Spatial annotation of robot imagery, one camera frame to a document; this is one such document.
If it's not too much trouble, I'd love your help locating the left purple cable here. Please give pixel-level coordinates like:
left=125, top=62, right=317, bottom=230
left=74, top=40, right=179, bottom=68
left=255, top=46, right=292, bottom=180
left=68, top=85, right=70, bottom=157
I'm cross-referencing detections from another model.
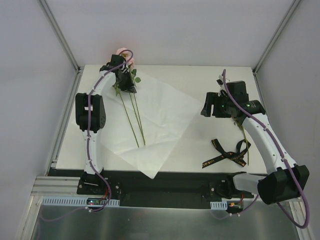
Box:
left=86, top=49, right=133, bottom=201

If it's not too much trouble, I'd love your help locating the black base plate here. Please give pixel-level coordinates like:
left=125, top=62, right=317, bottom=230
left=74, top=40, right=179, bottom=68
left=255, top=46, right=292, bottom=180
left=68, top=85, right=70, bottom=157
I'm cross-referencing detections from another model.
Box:
left=76, top=170, right=254, bottom=209

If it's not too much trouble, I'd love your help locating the left aluminium frame post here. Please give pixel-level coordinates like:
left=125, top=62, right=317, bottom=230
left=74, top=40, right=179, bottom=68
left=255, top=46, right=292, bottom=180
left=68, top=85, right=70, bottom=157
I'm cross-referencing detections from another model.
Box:
left=37, top=0, right=81, bottom=73

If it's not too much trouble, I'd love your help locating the right cable duct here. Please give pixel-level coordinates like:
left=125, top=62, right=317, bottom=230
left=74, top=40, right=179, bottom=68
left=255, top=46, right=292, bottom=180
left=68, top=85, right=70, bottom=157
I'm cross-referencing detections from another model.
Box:
left=210, top=200, right=228, bottom=211

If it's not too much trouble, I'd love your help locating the left cable duct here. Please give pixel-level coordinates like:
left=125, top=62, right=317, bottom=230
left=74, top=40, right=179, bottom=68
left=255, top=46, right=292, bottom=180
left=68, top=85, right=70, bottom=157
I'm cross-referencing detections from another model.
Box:
left=42, top=196, right=120, bottom=208

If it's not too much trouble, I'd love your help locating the cable duct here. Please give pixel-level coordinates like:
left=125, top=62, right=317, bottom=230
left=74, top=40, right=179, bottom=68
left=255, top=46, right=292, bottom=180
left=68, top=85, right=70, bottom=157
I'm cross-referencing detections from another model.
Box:
left=210, top=200, right=228, bottom=211
left=42, top=196, right=120, bottom=208

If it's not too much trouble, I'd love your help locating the peach rose stem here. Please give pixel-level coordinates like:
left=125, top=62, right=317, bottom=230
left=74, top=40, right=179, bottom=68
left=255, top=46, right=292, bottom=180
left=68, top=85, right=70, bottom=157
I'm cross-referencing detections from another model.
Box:
left=124, top=57, right=146, bottom=146
left=113, top=84, right=140, bottom=148

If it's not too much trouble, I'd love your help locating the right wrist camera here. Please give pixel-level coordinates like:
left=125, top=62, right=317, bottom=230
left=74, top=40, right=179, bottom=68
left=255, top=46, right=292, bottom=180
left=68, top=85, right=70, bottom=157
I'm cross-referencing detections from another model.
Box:
left=216, top=74, right=228, bottom=95

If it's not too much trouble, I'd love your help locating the purple cable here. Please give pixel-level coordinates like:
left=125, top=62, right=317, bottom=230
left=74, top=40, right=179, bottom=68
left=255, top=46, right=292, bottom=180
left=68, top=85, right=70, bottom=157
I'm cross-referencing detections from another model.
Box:
left=221, top=69, right=311, bottom=230
left=86, top=49, right=133, bottom=201

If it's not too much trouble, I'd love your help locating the right aluminium frame post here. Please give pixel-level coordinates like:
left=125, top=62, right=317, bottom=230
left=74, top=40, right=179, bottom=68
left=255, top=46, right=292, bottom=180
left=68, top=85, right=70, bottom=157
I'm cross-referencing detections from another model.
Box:
left=252, top=0, right=303, bottom=76

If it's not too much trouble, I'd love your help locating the pink rose stem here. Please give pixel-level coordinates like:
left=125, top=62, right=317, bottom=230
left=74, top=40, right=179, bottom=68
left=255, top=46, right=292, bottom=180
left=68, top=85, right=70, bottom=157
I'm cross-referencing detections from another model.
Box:
left=116, top=47, right=147, bottom=146

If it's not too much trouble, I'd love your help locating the aluminium rail profile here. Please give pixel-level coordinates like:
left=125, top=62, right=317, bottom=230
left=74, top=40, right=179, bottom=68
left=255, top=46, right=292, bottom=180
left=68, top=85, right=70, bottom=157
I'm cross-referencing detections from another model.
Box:
left=31, top=160, right=83, bottom=196

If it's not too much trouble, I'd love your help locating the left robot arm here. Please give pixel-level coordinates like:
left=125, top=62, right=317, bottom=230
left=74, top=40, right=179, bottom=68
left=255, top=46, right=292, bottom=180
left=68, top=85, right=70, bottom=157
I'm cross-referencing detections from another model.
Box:
left=75, top=50, right=137, bottom=175

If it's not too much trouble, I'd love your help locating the black printed ribbon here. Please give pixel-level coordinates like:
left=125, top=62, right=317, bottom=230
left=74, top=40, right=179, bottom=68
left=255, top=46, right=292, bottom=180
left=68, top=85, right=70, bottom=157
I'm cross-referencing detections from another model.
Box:
left=202, top=138, right=251, bottom=169

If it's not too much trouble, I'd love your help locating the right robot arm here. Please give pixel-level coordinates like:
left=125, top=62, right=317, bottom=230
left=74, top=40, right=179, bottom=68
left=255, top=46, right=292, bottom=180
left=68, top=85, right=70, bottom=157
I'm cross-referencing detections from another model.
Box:
left=200, top=78, right=310, bottom=205

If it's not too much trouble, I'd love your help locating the aluminium frame post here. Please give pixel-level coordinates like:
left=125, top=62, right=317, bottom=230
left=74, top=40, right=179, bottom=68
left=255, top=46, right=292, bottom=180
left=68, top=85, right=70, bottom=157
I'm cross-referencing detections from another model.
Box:
left=252, top=0, right=303, bottom=76
left=37, top=0, right=81, bottom=73

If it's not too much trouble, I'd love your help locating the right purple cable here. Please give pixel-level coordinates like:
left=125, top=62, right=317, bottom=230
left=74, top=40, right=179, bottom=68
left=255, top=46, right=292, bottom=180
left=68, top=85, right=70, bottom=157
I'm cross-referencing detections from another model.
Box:
left=221, top=69, right=311, bottom=230

